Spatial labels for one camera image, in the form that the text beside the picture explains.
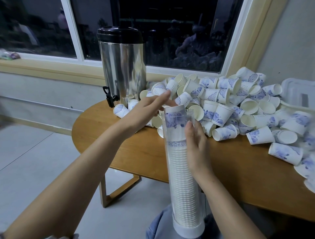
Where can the nested stack of paper cups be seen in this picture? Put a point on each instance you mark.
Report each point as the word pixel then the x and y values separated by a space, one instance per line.
pixel 183 192

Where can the white plastic lid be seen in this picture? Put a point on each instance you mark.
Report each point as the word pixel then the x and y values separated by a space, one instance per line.
pixel 299 93

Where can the clear plastic cup dispenser tube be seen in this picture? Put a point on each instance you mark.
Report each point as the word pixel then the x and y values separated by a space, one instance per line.
pixel 172 138

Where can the wooden table leg frame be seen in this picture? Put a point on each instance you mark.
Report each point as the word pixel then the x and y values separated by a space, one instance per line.
pixel 108 192

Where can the stainless steel water dispenser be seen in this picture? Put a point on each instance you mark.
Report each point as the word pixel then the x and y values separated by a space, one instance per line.
pixel 123 64

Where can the person's left forearm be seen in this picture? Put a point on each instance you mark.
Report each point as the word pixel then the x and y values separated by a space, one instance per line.
pixel 74 187

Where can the white framed window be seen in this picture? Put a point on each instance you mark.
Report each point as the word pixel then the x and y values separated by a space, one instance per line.
pixel 162 29

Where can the single blue-printed paper cup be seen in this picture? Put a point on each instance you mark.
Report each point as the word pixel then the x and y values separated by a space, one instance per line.
pixel 174 118

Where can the person's right hand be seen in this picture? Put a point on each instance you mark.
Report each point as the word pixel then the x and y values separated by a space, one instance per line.
pixel 199 155

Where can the person's blue jeans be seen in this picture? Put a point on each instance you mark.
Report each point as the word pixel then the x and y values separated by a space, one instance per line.
pixel 160 224

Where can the pile of paper cups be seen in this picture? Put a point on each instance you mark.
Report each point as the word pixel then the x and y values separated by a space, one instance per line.
pixel 236 106

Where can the person's right forearm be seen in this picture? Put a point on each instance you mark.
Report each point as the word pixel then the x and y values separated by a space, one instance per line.
pixel 229 209

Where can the person's grey shirt sleeve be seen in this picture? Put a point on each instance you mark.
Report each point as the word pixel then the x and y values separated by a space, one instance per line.
pixel 71 236

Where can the person's left hand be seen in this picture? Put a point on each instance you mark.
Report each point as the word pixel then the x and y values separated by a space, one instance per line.
pixel 142 115

